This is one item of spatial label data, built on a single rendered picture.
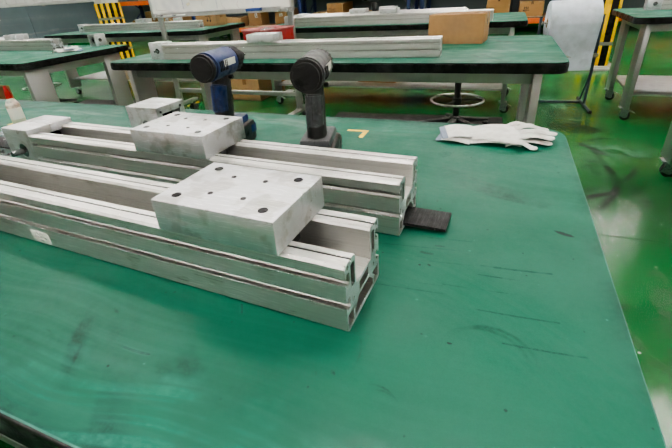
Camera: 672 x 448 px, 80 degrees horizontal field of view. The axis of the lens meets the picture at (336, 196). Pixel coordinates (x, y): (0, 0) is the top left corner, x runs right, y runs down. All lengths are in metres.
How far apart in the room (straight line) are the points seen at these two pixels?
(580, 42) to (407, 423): 3.83
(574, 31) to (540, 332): 3.64
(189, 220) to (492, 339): 0.34
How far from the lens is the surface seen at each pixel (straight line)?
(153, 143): 0.75
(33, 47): 4.42
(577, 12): 4.01
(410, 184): 0.61
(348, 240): 0.46
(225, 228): 0.43
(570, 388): 0.43
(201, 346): 0.46
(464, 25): 2.46
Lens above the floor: 1.10
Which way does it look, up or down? 28 degrees down
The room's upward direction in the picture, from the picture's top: 4 degrees counter-clockwise
